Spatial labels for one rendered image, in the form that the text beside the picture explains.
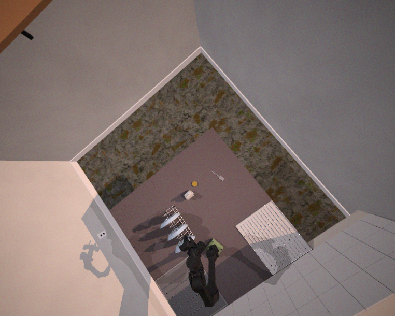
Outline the grey mug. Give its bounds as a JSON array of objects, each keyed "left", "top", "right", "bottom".
[{"left": 185, "top": 190, "right": 194, "bottom": 200}]

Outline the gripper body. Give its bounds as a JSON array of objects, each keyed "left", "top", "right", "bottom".
[{"left": 179, "top": 241, "right": 201, "bottom": 258}]

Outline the white tiled splashback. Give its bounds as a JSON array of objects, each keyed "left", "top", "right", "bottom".
[{"left": 214, "top": 210, "right": 395, "bottom": 316}]

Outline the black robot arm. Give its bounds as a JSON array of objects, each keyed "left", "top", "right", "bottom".
[{"left": 186, "top": 241, "right": 219, "bottom": 307}]

